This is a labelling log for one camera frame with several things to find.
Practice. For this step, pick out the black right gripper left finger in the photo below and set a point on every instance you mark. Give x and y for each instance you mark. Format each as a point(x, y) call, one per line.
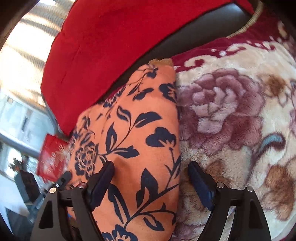
point(67, 214)

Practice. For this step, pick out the orange navy floral garment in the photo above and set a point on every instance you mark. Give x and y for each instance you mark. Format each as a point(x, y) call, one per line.
point(137, 130)

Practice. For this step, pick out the floral plush bed blanket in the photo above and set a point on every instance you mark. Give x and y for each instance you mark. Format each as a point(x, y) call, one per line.
point(236, 100)

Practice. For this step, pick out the red blanket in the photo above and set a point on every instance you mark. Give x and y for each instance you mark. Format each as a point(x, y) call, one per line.
point(99, 41)

